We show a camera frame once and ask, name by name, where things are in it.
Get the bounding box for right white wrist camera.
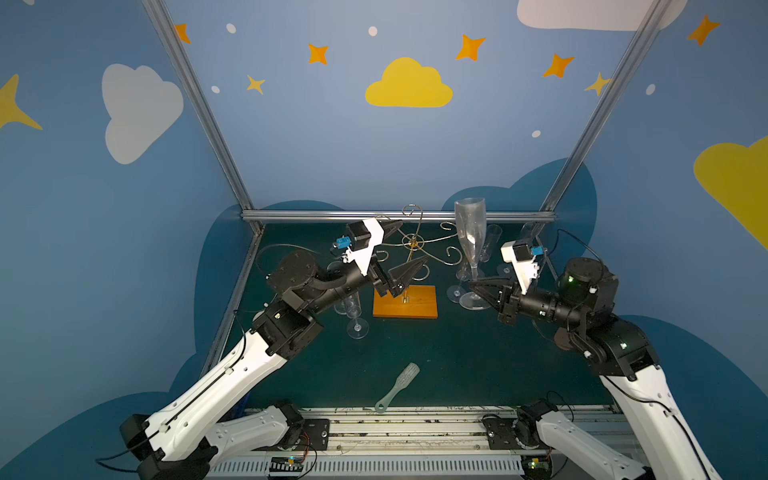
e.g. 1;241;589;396
500;240;545;295

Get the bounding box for right aluminium post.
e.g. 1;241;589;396
539;0;672;216

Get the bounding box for gold wire glass rack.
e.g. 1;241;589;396
383;204;464;287

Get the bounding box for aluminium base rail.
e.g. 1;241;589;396
203;405;648;479

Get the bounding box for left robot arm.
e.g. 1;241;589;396
120;218;428;479

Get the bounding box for aluminium post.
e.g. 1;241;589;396
142;0;254;213
539;0;672;216

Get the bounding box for brown round disc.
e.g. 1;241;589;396
553;327;574;351

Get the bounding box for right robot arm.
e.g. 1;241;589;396
470;257;719;479

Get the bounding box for clear glass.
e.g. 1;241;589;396
344;293;370;340
447;260;472;304
480;224;503;263
454;197;490;311
501;223;540;246
334;300;347;316

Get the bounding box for orange wooden rack base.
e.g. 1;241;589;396
373;285;438;320

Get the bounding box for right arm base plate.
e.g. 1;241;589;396
481;416;541;450

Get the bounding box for back horizontal aluminium bar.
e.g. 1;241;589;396
241;209;555;224

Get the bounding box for left aluminium post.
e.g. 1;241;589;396
142;0;254;213

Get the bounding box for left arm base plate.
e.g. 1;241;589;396
297;419;331;452

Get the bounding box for clear glass top back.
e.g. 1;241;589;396
454;197;490;311

